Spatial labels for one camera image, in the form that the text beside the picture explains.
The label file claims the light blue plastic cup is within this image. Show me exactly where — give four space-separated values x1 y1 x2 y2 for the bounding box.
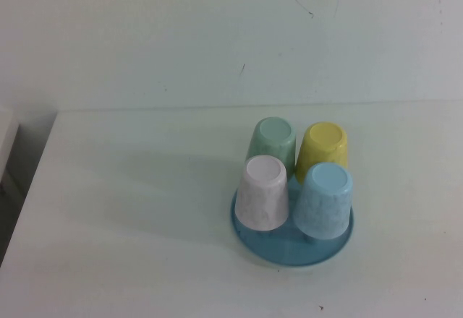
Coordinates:
292 161 354 243

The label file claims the pale green plastic cup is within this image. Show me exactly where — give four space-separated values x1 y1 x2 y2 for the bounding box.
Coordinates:
247 116 297 180

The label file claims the white marbled plastic cup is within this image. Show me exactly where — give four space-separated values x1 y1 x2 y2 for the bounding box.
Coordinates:
234 154 291 233

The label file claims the yellow plastic cup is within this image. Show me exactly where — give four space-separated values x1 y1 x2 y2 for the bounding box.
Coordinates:
294 122 350 186

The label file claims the blue round cup stand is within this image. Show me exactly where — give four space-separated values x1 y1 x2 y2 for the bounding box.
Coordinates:
229 178 357 268

